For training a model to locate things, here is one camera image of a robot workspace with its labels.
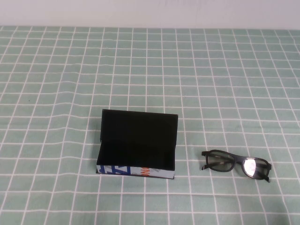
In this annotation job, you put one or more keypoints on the black framed glasses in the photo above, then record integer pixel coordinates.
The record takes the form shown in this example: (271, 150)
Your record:
(237, 159)

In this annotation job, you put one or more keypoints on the black printed glasses case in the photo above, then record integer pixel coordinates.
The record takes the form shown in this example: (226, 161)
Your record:
(138, 131)

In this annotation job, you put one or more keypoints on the green checked tablecloth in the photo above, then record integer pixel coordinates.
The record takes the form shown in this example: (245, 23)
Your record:
(70, 70)

